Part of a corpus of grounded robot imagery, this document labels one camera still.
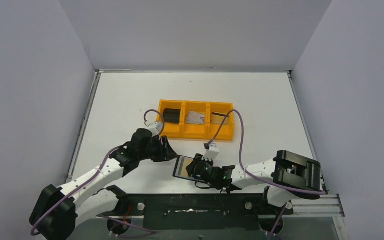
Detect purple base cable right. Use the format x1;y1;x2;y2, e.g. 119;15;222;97
266;203;291;240

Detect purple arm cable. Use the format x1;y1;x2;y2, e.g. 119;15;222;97
203;109;327;196
30;109;166;237

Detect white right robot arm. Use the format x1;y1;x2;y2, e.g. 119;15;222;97
181;150;325;214

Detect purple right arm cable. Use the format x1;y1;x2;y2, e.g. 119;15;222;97
203;109;327;196

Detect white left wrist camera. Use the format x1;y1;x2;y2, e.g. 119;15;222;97
144;120;165;137

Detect silver patterned card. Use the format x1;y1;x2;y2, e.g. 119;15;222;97
186;111;205;125

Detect aluminium left side rail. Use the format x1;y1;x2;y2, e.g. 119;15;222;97
65;69;102;183

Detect gold striped card in holder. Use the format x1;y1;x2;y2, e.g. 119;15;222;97
177;156;194;178

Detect black leather card holder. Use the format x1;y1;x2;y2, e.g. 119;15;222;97
172;155;198;182

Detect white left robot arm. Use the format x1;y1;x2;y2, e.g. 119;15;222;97
29;128;178;240

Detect black wallet in bin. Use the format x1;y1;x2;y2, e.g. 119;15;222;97
163;108;181;124

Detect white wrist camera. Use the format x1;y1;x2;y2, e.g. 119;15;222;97
144;120;165;137
202;142;220;162

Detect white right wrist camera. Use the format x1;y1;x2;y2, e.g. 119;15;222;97
202;142;220;162

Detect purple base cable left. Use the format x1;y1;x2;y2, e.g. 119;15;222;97
97;215;156;239

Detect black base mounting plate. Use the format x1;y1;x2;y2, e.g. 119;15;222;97
122;193;279;232

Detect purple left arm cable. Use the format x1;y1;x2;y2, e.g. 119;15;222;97
30;109;166;237

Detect yellow three-compartment bin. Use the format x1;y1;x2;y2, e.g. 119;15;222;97
156;99;235;141

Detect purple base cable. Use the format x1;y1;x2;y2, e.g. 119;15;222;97
266;203;291;240
97;215;156;239

